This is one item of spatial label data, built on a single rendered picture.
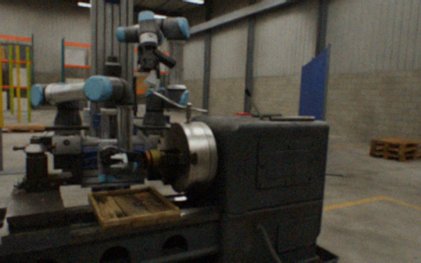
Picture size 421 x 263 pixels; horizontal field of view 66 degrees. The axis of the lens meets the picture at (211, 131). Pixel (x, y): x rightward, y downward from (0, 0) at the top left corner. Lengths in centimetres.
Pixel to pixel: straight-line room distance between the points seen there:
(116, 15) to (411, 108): 1069
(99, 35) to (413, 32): 1102
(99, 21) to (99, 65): 26
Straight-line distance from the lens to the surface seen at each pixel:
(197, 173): 134
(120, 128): 168
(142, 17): 154
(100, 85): 154
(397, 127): 1220
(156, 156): 138
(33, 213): 119
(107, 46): 217
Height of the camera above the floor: 136
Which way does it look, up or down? 6 degrees down
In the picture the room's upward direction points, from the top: 2 degrees clockwise
